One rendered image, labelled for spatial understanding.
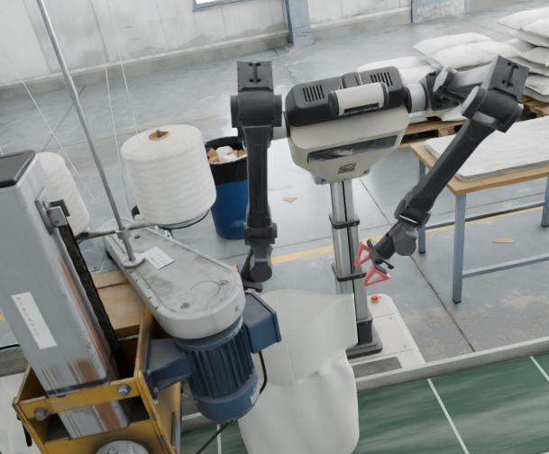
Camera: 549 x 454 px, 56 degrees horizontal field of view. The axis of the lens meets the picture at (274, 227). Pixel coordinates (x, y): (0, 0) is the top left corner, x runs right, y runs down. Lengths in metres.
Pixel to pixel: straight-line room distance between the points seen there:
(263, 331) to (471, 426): 1.13
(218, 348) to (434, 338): 1.97
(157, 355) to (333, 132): 0.91
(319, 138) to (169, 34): 7.76
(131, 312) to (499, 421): 1.41
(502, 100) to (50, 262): 0.95
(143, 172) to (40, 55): 8.73
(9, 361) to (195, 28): 8.04
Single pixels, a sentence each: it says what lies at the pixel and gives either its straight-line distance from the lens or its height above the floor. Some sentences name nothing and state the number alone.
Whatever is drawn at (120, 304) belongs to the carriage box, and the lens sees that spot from 1.22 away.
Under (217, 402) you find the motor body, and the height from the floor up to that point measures 1.17.
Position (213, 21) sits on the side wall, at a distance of 9.27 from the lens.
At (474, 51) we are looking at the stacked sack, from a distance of 5.00.
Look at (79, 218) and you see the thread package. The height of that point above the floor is 1.56.
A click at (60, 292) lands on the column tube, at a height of 1.56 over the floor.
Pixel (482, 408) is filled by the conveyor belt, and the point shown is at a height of 0.38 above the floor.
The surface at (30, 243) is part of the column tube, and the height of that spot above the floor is 1.65.
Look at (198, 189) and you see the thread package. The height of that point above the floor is 1.59.
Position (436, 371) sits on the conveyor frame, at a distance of 2.23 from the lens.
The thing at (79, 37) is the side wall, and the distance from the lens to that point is 9.50.
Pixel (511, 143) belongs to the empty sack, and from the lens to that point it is 3.07.
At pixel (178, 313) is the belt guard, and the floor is 1.42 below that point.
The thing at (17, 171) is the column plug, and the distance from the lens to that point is 0.85.
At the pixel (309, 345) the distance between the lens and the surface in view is 1.54.
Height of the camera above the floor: 2.03
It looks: 31 degrees down
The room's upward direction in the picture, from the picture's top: 10 degrees counter-clockwise
